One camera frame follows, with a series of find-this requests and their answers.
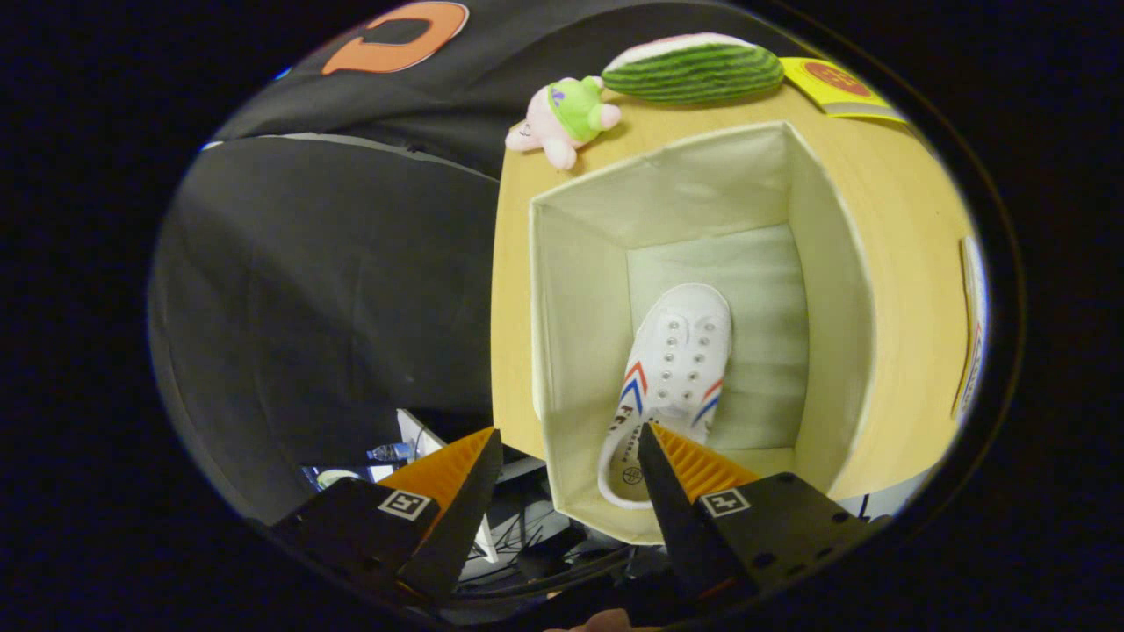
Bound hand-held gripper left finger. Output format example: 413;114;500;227
268;427;505;607

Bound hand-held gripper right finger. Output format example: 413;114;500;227
637;422;881;608

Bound white shoe red blue stripes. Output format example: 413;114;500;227
951;234;991;424
597;282;733;511

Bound beige fabric storage box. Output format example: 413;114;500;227
529;120;877;546

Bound pink green plush toy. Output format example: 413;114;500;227
505;75;623;171

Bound watermelon slice plush toy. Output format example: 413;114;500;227
601;32;786;107

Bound yellow book red circle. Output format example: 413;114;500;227
779;56;911;125

